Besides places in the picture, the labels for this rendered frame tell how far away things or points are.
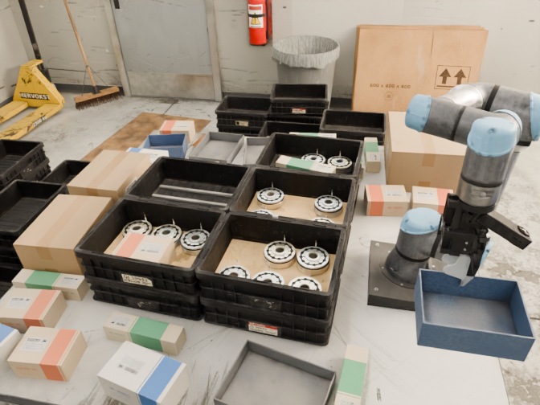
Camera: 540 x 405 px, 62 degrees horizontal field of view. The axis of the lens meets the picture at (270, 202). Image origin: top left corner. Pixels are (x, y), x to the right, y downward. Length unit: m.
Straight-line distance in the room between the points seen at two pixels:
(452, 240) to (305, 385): 0.61
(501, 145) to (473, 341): 0.37
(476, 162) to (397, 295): 0.73
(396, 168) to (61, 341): 1.41
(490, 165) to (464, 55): 3.41
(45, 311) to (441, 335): 1.15
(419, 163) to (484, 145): 1.14
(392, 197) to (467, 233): 0.96
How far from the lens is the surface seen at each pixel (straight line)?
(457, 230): 0.96
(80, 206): 1.84
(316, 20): 4.34
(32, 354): 1.49
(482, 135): 0.87
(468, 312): 1.08
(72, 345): 1.46
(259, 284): 1.27
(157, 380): 1.29
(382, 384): 1.37
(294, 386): 1.34
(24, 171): 2.94
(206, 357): 1.42
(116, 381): 1.32
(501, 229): 0.97
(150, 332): 1.43
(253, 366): 1.38
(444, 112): 0.99
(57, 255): 1.70
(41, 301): 1.63
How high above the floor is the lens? 1.84
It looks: 36 degrees down
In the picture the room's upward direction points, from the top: 2 degrees counter-clockwise
